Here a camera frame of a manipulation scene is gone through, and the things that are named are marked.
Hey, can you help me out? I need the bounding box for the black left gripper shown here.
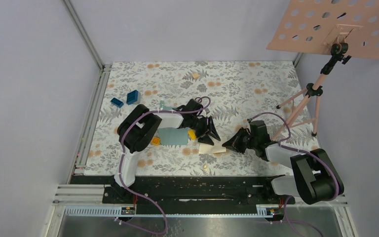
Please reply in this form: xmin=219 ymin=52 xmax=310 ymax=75
xmin=189 ymin=116 xmax=220 ymax=146

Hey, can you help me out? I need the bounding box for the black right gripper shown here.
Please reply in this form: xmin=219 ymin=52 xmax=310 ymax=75
xmin=222 ymin=127 xmax=258 ymax=154

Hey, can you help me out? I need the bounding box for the tan lined letter paper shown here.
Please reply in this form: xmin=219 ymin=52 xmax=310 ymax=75
xmin=198 ymin=143 xmax=226 ymax=154

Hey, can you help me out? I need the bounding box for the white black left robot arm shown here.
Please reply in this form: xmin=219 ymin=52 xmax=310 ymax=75
xmin=112 ymin=98 xmax=220 ymax=203

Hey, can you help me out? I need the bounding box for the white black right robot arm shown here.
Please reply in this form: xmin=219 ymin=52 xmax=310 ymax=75
xmin=222 ymin=120 xmax=344 ymax=204

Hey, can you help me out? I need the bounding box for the teal paper envelope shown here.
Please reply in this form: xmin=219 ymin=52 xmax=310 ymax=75
xmin=157 ymin=113 xmax=188 ymax=146

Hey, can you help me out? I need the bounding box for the yellow rectangular block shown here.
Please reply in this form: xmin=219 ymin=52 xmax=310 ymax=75
xmin=188 ymin=129 xmax=197 ymax=140

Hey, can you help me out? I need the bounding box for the floral patterned table mat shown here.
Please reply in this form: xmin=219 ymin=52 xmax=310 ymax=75
xmin=84 ymin=61 xmax=301 ymax=176

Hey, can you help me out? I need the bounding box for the small orange lego brick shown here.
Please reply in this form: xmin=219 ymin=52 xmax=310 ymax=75
xmin=151 ymin=137 xmax=161 ymax=146

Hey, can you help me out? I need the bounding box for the green white glue stick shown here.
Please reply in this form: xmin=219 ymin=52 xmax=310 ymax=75
xmin=159 ymin=100 xmax=165 ymax=109

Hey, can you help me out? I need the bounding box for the large blue lego brick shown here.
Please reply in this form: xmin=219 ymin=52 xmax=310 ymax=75
xmin=126 ymin=90 xmax=141 ymax=105

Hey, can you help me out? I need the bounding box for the small blue lego brick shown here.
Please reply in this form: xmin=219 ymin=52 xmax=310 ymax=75
xmin=110 ymin=98 xmax=124 ymax=108

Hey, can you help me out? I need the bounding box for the pink music stand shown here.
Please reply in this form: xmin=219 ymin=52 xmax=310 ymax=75
xmin=267 ymin=0 xmax=379 ymax=127

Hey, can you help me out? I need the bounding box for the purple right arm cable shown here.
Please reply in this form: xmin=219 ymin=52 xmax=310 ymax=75
xmin=247 ymin=112 xmax=341 ymax=237

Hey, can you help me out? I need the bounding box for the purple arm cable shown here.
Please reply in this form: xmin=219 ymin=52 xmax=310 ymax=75
xmin=114 ymin=96 xmax=212 ymax=236
xmin=247 ymin=112 xmax=341 ymax=237

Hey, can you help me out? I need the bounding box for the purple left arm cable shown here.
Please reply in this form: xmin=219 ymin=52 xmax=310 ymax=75
xmin=114 ymin=96 xmax=212 ymax=236

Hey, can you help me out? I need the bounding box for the aluminium frame post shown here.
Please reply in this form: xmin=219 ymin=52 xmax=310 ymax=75
xmin=61 ymin=0 xmax=107 ymax=71

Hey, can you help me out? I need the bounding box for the white slotted cable duct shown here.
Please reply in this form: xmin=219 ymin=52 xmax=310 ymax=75
xmin=64 ymin=205 xmax=282 ymax=218

